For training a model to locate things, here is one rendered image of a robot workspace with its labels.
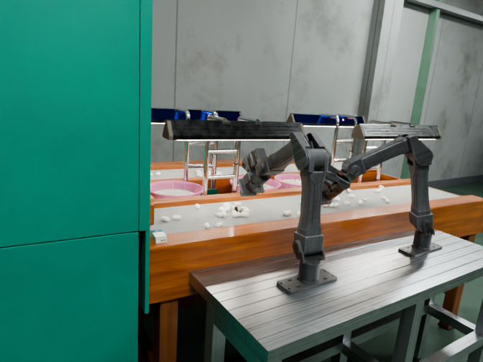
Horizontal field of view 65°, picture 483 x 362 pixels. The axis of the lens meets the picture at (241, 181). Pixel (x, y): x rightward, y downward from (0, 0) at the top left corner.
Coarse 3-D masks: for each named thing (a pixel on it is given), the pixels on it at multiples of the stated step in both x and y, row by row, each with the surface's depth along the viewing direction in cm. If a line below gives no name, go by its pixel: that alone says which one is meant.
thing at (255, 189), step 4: (240, 180) 146; (240, 184) 145; (248, 184) 144; (252, 184) 142; (240, 188) 145; (244, 188) 145; (248, 188) 145; (252, 188) 144; (256, 188) 143; (260, 188) 148; (244, 192) 144; (248, 192) 145; (252, 192) 146; (256, 192) 147; (260, 192) 148
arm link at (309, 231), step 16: (320, 160) 109; (304, 176) 111; (320, 176) 111; (304, 192) 113; (320, 192) 112; (304, 208) 113; (320, 208) 113; (304, 224) 113; (320, 224) 114; (304, 240) 112; (320, 240) 114
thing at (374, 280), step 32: (288, 256) 134; (352, 256) 138; (384, 256) 140; (448, 256) 145; (480, 256) 147; (224, 288) 110; (256, 288) 112; (320, 288) 114; (352, 288) 116; (384, 288) 117; (416, 288) 118; (448, 288) 127; (224, 320) 101; (256, 320) 96; (288, 320) 97; (320, 320) 98; (352, 320) 100; (256, 352) 89; (288, 352) 89
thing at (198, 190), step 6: (168, 180) 187; (174, 180) 188; (150, 186) 179; (156, 186) 183; (162, 186) 186; (168, 186) 187; (174, 186) 188; (186, 186) 188; (192, 186) 186; (198, 186) 183; (150, 192) 166; (198, 192) 170; (156, 198) 166; (162, 198) 164
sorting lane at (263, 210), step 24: (360, 192) 203; (384, 192) 206; (408, 192) 210; (432, 192) 214; (168, 216) 146; (192, 216) 148; (216, 216) 150; (240, 216) 152; (264, 216) 154; (288, 216) 156
